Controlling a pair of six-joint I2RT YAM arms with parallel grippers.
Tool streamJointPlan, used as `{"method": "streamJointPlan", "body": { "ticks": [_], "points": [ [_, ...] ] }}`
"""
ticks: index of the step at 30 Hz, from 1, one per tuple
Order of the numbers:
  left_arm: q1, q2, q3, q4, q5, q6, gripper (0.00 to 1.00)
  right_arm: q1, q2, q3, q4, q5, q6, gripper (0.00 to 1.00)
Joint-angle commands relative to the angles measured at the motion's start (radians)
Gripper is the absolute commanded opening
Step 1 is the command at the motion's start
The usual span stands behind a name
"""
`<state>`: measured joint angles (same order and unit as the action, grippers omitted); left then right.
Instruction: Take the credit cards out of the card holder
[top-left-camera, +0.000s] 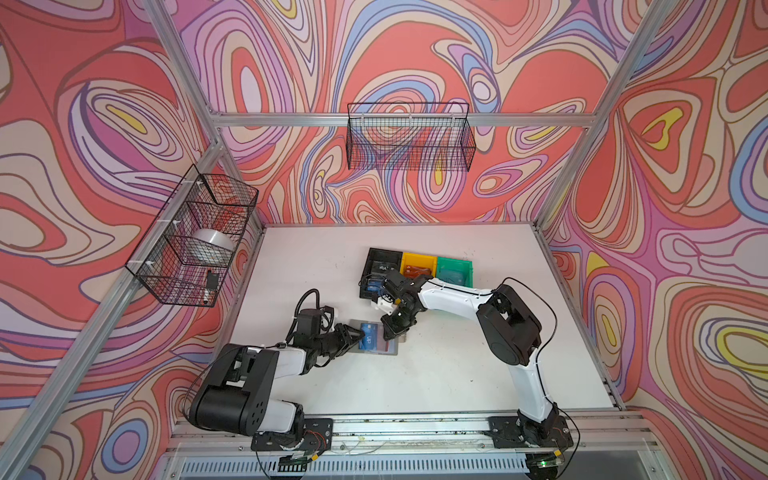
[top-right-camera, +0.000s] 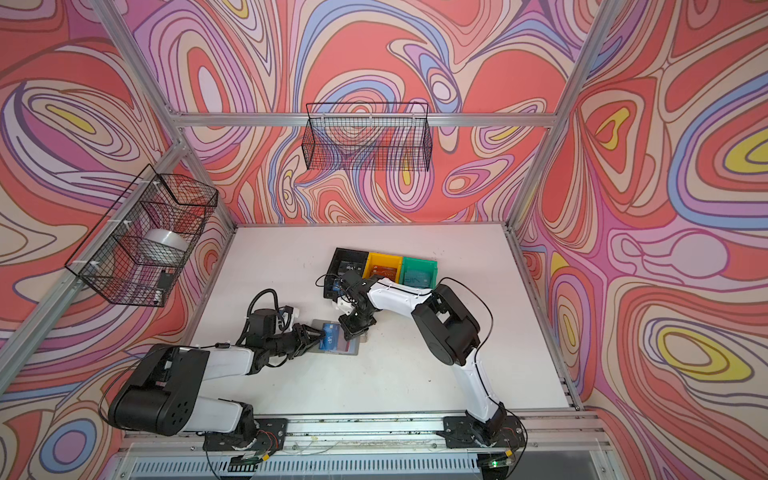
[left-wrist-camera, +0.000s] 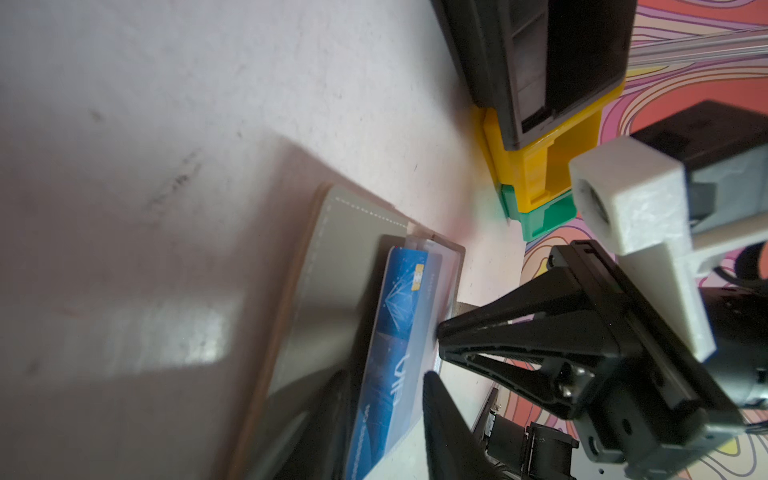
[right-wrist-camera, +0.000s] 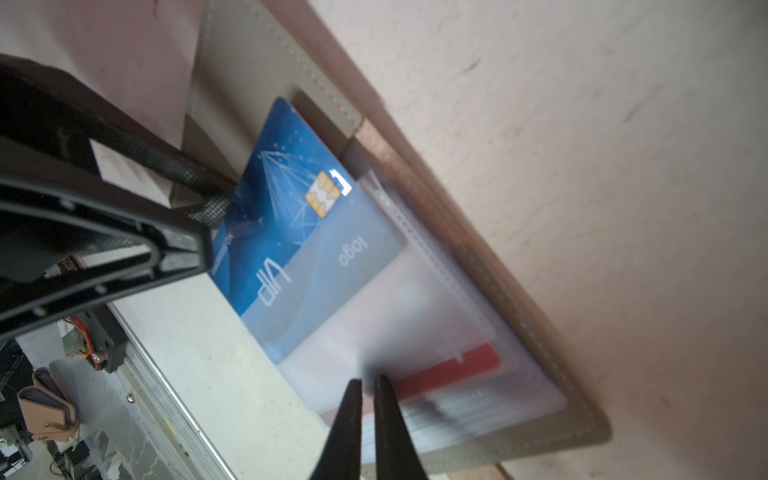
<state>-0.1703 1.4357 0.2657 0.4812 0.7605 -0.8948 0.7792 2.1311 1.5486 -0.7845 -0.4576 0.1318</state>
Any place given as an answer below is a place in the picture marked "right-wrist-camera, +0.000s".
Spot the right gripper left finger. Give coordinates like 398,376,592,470
310,379,363,480

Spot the red credit card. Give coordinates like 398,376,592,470
392,344,503,400

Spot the blue VIP credit card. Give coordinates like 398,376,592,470
210,98,405,364

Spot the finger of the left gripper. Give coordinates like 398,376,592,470
1,138,213,339
1,54,235,228

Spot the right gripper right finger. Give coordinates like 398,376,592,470
374,375,428,480

